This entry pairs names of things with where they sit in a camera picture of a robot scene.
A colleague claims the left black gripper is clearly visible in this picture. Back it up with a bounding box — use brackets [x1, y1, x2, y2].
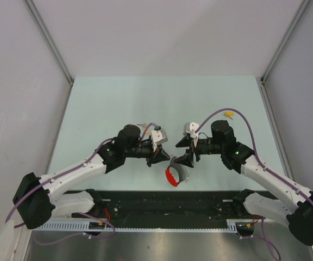
[124, 142, 170, 167]

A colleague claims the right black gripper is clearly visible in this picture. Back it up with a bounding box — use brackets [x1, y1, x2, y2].
[174, 135, 224, 168]

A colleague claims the red handled metal key holder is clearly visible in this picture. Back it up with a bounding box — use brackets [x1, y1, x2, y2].
[165, 156, 189, 187]

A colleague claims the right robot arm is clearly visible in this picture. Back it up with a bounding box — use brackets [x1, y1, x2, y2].
[176, 120, 313, 246]

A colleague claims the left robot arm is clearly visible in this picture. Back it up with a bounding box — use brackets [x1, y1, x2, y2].
[7, 123, 170, 229]

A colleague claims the key with yellow tag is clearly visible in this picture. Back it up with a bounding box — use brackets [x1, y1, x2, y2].
[137, 123, 147, 129]

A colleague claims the yellow capped key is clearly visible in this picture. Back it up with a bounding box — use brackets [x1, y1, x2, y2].
[223, 111, 235, 120]

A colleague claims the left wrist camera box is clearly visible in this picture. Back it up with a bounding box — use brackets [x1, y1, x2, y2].
[151, 128, 168, 151]

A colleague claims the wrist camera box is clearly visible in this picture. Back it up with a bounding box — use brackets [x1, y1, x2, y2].
[183, 122, 199, 145]
[151, 128, 168, 151]

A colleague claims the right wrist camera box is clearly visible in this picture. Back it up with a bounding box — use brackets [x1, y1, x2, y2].
[183, 122, 199, 145]

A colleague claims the white slotted cable duct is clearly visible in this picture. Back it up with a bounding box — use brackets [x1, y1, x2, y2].
[34, 220, 237, 233]

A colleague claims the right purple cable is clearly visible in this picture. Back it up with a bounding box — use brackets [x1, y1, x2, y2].
[197, 108, 313, 259]

